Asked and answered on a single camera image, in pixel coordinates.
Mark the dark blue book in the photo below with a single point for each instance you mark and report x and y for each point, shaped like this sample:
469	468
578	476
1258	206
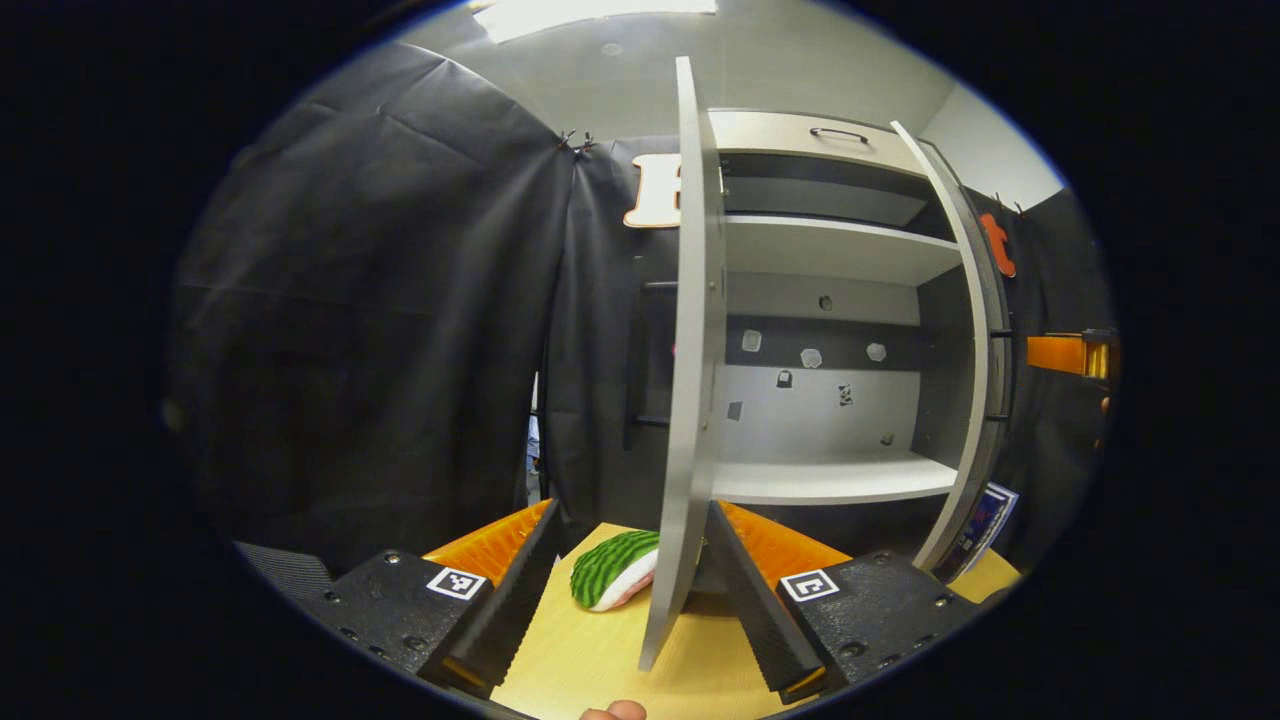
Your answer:
980	525

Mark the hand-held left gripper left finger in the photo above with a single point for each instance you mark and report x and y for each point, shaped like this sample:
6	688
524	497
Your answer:
500	610

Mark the dark grey ribbed object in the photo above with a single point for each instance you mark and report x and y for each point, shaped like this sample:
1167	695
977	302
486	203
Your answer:
285	570

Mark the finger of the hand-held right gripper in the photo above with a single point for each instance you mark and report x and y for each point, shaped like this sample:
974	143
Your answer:
1055	353

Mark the white cabinet shelf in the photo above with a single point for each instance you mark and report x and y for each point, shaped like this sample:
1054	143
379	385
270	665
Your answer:
830	245

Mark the white cabinet drawer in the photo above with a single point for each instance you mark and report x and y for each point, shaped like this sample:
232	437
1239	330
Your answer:
780	135

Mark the black backdrop cloth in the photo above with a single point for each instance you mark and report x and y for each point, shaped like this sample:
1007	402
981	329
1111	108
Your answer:
350	300

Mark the green striped watermelon toy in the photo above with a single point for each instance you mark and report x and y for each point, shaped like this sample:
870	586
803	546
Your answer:
610	570

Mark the white and grey cabinet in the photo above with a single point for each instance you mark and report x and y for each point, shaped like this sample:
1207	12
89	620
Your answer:
830	420

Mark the white cabinet door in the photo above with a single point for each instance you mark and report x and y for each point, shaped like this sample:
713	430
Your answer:
690	350
975	350

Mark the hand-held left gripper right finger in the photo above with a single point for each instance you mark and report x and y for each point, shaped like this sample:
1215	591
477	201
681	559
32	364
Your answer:
760	610

